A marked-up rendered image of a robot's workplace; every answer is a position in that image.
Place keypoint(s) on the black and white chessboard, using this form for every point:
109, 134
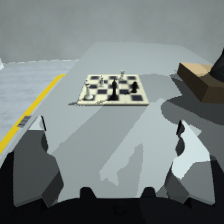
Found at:
101, 95

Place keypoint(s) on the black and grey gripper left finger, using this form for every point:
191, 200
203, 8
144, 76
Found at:
30, 179

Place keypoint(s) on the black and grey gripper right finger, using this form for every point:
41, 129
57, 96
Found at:
195, 178

